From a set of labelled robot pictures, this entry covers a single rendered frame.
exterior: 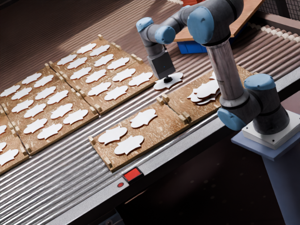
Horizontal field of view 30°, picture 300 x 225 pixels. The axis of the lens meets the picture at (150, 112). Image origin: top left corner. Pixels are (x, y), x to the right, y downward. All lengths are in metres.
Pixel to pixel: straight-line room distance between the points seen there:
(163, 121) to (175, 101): 0.17
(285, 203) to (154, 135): 0.66
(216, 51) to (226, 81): 0.13
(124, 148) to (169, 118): 0.26
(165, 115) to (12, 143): 0.92
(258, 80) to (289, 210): 0.65
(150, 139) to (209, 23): 0.79
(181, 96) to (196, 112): 0.21
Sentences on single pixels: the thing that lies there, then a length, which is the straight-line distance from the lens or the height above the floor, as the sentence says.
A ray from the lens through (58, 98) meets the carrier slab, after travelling 3.34.
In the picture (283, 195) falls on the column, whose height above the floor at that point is 0.58.
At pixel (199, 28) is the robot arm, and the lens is 1.96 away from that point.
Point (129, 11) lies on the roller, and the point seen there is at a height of 0.91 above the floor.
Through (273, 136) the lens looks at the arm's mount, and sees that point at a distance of 2.32.
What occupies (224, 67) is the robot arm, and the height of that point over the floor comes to 1.30.
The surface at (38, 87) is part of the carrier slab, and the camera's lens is 3.66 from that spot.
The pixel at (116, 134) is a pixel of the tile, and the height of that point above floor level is 0.95.
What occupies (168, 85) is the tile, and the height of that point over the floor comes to 1.13.
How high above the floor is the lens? 2.22
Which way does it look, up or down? 28 degrees down
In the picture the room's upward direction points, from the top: 24 degrees counter-clockwise
